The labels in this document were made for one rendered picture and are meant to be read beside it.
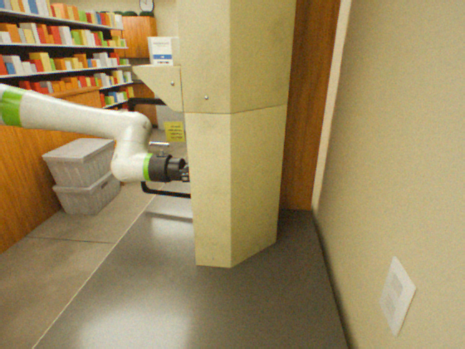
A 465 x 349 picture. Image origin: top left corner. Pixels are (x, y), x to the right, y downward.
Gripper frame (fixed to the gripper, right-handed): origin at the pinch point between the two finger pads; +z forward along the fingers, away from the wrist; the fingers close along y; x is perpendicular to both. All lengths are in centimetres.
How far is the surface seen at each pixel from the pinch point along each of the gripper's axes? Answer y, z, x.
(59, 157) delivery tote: 135, -181, 57
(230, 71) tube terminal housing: -13.7, 1.0, -30.5
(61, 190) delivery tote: 134, -188, 92
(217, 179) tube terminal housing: -14.0, -2.5, -4.2
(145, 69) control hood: -14.2, -18.2, -30.5
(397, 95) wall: -20.7, 33.2, -27.1
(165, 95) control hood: -14.1, -14.2, -24.9
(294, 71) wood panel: 23.5, 17.3, -28.3
